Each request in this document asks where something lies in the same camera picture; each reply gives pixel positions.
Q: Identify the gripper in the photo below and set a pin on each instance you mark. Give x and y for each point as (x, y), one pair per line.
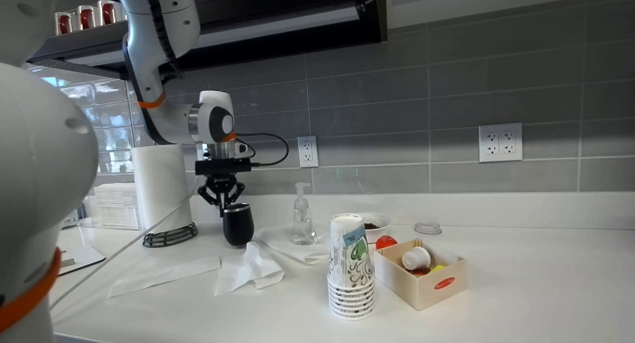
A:
(222, 178)

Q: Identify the black cup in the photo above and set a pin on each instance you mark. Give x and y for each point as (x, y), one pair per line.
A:
(238, 226)

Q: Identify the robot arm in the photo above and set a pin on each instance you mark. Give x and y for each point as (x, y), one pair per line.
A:
(44, 164)

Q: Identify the white toy cup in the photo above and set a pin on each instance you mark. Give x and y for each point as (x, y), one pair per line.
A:
(415, 258)

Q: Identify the white paper towel roll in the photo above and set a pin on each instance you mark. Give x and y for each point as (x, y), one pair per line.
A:
(161, 189)

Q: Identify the white napkin under bottle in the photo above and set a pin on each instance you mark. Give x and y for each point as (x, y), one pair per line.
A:
(283, 243)

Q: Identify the crumpled white napkin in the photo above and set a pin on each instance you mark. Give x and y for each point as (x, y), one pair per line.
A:
(248, 271)

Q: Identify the clear soap pump bottle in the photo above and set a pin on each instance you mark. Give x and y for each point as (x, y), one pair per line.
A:
(303, 226)

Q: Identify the flat white napkin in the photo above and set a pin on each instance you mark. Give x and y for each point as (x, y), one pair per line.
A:
(163, 276)

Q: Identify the clear acrylic holder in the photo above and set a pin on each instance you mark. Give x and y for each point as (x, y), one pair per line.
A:
(115, 206)

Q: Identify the stack of printed paper cups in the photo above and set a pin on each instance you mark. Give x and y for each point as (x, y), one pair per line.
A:
(350, 268)

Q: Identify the white bowl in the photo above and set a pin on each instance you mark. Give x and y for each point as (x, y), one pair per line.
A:
(378, 223)

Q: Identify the red round toy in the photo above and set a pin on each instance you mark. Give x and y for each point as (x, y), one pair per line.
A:
(385, 242)

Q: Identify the dark overhead cabinet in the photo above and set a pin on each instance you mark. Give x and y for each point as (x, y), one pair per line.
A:
(278, 15)

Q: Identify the clear round lid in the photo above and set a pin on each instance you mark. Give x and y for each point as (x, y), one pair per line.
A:
(427, 228)

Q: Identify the dark red toy piece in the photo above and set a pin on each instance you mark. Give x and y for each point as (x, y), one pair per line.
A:
(420, 271)

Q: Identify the row of red white mugs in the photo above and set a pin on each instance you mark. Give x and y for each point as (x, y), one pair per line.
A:
(88, 17)

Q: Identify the wooden box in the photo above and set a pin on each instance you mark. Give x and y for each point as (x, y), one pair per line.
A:
(421, 286)

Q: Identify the yellow toy piece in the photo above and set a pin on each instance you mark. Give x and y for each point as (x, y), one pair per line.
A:
(437, 268)

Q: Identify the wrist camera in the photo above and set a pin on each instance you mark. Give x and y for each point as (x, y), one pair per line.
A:
(223, 167)

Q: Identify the double wall socket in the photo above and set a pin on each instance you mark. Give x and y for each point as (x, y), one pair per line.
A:
(500, 142)

